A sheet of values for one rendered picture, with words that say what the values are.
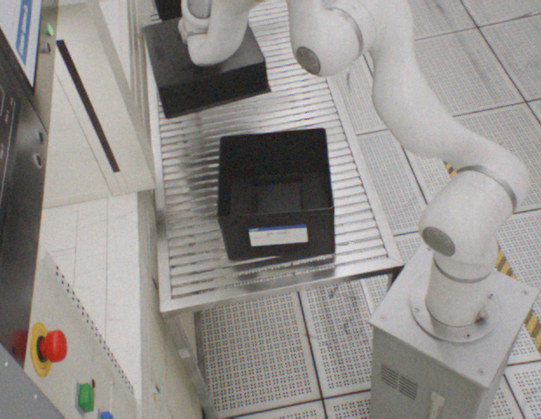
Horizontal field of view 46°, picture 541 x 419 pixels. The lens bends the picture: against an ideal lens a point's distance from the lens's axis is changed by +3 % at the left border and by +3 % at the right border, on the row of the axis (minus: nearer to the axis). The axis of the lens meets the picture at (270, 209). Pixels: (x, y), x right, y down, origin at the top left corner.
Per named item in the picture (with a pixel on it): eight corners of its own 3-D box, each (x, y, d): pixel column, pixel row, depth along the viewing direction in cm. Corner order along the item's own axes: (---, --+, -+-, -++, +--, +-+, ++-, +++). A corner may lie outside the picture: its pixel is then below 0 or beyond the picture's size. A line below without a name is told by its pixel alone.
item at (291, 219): (227, 261, 159) (215, 218, 145) (229, 180, 176) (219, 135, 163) (337, 252, 157) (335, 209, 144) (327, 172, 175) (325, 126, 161)
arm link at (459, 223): (507, 255, 130) (533, 175, 111) (455, 316, 122) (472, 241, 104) (454, 225, 136) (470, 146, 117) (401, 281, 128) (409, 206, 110)
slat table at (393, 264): (392, 396, 211) (404, 264, 153) (213, 432, 209) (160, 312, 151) (311, 133, 294) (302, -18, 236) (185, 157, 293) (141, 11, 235)
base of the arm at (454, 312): (512, 295, 145) (530, 246, 131) (476, 360, 136) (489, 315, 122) (433, 257, 153) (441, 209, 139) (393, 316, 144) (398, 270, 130)
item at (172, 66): (272, 92, 169) (267, 51, 159) (166, 120, 166) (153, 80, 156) (244, 31, 188) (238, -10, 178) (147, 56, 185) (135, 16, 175)
